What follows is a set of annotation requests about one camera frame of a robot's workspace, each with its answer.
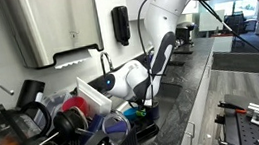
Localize white rectangular plastic board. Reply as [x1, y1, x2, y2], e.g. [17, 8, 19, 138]
[75, 72, 114, 119]

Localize steel paper towel dispenser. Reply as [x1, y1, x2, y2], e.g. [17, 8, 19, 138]
[3, 0, 107, 76]

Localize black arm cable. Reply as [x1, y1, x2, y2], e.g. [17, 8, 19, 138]
[132, 0, 172, 107]

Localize blue cup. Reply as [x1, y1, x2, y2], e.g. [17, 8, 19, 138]
[84, 113, 107, 137]

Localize white low cabinet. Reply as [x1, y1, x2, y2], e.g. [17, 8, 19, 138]
[210, 32, 236, 54]

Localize black coffee machine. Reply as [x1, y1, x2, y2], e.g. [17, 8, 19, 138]
[173, 20, 198, 48]

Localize black breadboard table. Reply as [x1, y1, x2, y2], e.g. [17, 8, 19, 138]
[208, 90, 259, 145]

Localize dark office chair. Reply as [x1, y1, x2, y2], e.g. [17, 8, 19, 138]
[222, 11, 251, 51]

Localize red bowl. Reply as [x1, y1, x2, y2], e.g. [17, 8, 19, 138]
[59, 94, 91, 121]

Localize black round utensil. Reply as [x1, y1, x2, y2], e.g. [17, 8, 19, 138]
[51, 107, 91, 142]

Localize white whiteboard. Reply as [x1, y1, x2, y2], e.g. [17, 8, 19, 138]
[196, 8, 229, 34]

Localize white lower cabinets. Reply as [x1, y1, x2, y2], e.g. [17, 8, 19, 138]
[162, 49, 228, 145]

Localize black wall soap dispenser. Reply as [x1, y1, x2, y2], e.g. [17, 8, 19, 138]
[110, 4, 133, 48]

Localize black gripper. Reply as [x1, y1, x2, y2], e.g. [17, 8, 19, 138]
[135, 96, 158, 111]

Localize red handled tool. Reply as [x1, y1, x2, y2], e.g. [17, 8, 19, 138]
[216, 98, 249, 118]

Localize black tumbler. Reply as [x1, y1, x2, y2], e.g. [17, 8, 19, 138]
[13, 77, 49, 110]

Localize chrome gooseneck faucet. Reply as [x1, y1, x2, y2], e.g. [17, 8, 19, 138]
[99, 50, 115, 77]

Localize stainless steel sink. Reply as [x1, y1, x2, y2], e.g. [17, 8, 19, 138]
[102, 75, 188, 137]

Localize black plastic food container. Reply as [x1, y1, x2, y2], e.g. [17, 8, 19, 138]
[131, 113, 161, 141]

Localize clear plastic container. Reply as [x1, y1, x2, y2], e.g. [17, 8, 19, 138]
[33, 88, 77, 129]

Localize black counter mat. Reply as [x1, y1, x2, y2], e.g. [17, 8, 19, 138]
[167, 58, 187, 68]

